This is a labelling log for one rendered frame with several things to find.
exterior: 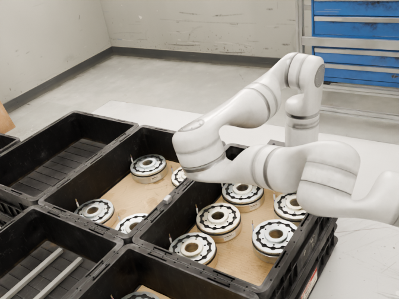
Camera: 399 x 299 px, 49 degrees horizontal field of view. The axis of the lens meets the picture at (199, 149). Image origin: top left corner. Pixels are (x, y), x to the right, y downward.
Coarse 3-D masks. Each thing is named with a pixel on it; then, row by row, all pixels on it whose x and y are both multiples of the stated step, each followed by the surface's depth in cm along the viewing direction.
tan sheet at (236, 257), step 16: (272, 192) 109; (272, 208) 104; (256, 224) 100; (240, 240) 96; (224, 256) 93; (240, 256) 92; (256, 256) 92; (224, 272) 89; (240, 272) 89; (256, 272) 88
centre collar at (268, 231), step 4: (268, 228) 93; (272, 228) 93; (276, 228) 93; (280, 228) 92; (284, 228) 92; (268, 232) 92; (284, 232) 91; (264, 236) 92; (268, 236) 91; (284, 236) 90; (268, 240) 90; (272, 240) 90; (276, 240) 90; (280, 240) 90; (284, 240) 90
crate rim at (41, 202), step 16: (144, 128) 128; (160, 128) 125; (224, 144) 113; (96, 160) 115; (176, 192) 98; (48, 208) 100; (160, 208) 94; (96, 224) 93; (144, 224) 91; (128, 240) 88
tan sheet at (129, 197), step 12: (168, 168) 125; (132, 180) 123; (168, 180) 120; (108, 192) 119; (120, 192) 119; (132, 192) 118; (144, 192) 117; (156, 192) 116; (168, 192) 115; (120, 204) 114; (132, 204) 113; (144, 204) 113; (156, 204) 112; (120, 216) 110
